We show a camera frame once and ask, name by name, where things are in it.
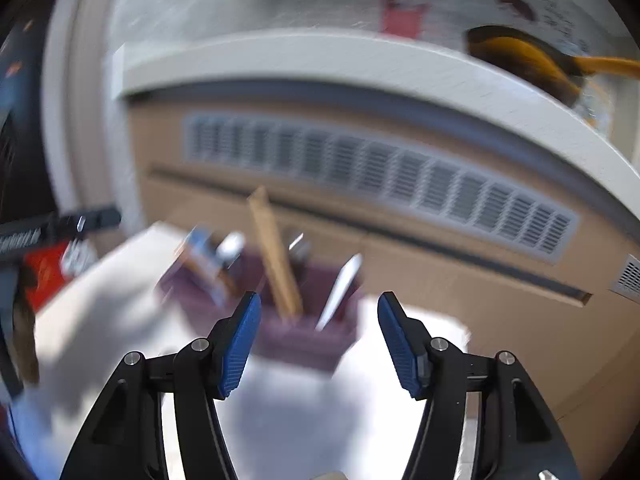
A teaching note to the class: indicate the long grey vent grille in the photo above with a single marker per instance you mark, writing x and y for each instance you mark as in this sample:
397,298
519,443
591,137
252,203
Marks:
380,180

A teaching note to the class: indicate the cartoon kitchen wall mural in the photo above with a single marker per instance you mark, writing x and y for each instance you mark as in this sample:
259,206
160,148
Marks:
410,5

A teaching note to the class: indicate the purple plastic utensil holder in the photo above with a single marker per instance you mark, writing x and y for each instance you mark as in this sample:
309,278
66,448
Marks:
295,335

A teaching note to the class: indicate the person's left forearm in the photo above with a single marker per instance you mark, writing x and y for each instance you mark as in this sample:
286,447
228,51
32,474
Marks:
24,335

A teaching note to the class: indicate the red doormat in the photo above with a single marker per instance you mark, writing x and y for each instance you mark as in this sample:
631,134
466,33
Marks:
42,275

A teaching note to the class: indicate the speckled stone counter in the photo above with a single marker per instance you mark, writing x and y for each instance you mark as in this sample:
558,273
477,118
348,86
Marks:
350,67

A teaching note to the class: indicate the wooden counter cabinet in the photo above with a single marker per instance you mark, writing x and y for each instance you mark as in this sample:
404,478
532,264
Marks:
475,285

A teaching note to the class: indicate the black refrigerator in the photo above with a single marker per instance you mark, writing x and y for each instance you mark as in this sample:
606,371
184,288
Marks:
20,135

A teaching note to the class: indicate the small grey vent grille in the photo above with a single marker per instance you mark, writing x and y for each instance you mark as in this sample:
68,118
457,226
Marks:
627,277

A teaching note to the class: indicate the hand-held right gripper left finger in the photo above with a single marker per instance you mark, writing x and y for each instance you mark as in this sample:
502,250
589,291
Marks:
240,345

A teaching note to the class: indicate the blue-grey plastic spoon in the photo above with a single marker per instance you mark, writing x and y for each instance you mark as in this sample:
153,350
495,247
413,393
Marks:
202,255

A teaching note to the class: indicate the beige door frame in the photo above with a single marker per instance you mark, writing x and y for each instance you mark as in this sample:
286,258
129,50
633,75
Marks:
75,110

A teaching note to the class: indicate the white tablecloth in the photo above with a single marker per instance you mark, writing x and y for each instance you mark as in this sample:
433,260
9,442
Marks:
125,340

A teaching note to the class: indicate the white plastic spoon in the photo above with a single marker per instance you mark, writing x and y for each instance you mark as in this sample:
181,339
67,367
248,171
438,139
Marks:
340,290

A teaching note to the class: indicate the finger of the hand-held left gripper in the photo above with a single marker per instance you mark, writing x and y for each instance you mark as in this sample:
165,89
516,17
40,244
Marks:
95,218

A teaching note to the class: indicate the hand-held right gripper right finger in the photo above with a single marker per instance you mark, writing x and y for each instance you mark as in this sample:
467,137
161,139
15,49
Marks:
400,345

